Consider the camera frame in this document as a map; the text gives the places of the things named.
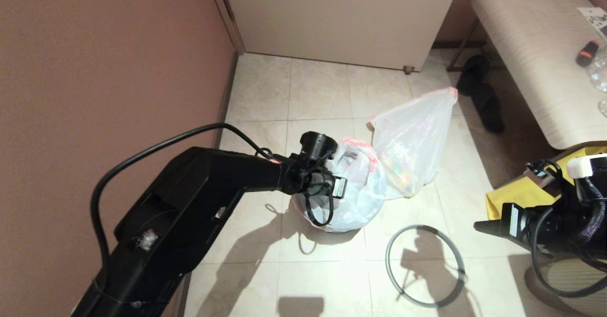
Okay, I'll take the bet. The white red-printed bag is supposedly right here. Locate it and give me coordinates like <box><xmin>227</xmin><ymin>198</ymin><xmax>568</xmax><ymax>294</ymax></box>
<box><xmin>290</xmin><ymin>138</ymin><xmax>387</xmax><ymax>233</ymax></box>

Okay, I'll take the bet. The grey bin rim ring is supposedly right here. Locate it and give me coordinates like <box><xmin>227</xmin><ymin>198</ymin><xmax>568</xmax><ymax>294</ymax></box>
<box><xmin>385</xmin><ymin>225</ymin><xmax>467</xmax><ymax>308</ymax></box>

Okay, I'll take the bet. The white trash bag with rubbish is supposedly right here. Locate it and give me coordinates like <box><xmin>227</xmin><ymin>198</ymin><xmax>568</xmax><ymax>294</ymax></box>
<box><xmin>368</xmin><ymin>87</ymin><xmax>459</xmax><ymax>200</ymax></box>

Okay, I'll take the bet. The yellow fabric bag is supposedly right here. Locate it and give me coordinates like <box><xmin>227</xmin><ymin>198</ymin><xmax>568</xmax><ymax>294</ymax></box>
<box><xmin>485</xmin><ymin>146</ymin><xmax>607</xmax><ymax>221</ymax></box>

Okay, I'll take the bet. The black slipper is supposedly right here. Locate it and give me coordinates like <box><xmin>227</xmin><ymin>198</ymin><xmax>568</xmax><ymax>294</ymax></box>
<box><xmin>456</xmin><ymin>54</ymin><xmax>490</xmax><ymax>96</ymax></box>
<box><xmin>470</xmin><ymin>83</ymin><xmax>505</xmax><ymax>134</ymax></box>

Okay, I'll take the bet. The dark baseboard strip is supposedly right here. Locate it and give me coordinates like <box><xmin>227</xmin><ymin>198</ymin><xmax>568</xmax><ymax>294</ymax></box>
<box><xmin>173</xmin><ymin>52</ymin><xmax>240</xmax><ymax>317</ymax></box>

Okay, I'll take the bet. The beige wood-grain bench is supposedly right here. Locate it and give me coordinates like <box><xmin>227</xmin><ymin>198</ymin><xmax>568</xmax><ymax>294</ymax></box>
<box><xmin>446</xmin><ymin>0</ymin><xmax>607</xmax><ymax>150</ymax></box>

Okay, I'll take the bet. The white door panel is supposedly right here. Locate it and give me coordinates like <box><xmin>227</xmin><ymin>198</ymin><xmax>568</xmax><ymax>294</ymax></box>
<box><xmin>206</xmin><ymin>0</ymin><xmax>463</xmax><ymax>73</ymax></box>

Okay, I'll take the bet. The black remote with red button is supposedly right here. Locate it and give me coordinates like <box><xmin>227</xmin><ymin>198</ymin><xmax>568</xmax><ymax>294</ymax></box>
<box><xmin>575</xmin><ymin>40</ymin><xmax>600</xmax><ymax>68</ymax></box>

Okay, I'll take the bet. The printed paper card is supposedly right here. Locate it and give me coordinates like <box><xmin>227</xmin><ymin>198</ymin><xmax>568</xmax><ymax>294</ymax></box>
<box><xmin>577</xmin><ymin>7</ymin><xmax>607</xmax><ymax>40</ymax></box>

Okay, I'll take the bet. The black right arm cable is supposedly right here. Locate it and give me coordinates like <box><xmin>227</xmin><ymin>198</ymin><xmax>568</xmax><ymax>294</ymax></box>
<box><xmin>531</xmin><ymin>208</ymin><xmax>607</xmax><ymax>299</ymax></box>

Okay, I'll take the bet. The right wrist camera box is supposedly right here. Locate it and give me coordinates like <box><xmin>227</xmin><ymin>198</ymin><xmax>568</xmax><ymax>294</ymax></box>
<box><xmin>524</xmin><ymin>160</ymin><xmax>565</xmax><ymax>197</ymax></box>

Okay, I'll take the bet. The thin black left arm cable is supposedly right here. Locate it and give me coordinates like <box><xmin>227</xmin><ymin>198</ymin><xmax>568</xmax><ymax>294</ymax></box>
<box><xmin>90</xmin><ymin>123</ymin><xmax>276</xmax><ymax>280</ymax></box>

